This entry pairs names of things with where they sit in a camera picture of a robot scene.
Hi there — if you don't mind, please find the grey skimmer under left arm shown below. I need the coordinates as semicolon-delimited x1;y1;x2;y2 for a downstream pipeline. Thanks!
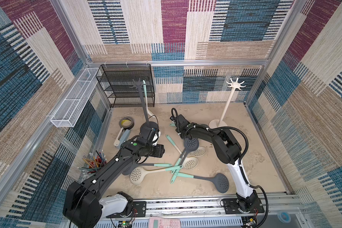
122;163;172;176

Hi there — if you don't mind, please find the grey utensil rack stand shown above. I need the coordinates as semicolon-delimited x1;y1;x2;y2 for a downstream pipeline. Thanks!
132;79;160;138

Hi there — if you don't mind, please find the black mesh shelf rack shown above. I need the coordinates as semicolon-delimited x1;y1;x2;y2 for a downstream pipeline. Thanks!
97;64;155;108

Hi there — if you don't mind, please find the white skimmer front left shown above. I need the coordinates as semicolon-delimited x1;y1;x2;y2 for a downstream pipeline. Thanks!
130;165;183;185

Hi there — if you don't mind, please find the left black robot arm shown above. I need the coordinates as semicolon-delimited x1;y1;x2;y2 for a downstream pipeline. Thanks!
63;122;165;228

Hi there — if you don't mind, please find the white wire wall basket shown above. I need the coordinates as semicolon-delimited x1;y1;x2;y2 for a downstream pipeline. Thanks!
50;68;98;128

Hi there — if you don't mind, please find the grey skimmer mint handle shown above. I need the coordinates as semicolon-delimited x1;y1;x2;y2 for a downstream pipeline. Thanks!
175;138;199;166

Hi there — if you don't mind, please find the red pencil cup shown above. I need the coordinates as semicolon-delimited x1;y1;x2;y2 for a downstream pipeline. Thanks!
78;150;107;174

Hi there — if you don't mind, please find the pink calculator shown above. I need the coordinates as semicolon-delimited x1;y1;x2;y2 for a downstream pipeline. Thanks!
148;217;181;228

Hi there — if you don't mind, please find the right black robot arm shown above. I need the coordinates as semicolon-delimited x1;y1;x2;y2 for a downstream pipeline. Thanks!
170;108;261;213

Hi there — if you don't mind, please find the grey skimmer front right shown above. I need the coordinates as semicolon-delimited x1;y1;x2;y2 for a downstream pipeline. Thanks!
174;172;230;194

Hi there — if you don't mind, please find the white skimmer mint handle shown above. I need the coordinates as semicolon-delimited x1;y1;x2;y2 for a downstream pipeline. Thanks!
142;80;160;146

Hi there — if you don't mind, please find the white utensil rack stand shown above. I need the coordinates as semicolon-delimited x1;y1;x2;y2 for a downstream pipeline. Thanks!
209;77;246;128

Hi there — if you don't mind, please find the grey duct tape roll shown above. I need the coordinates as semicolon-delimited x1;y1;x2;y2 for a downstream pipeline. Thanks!
119;116;135;129

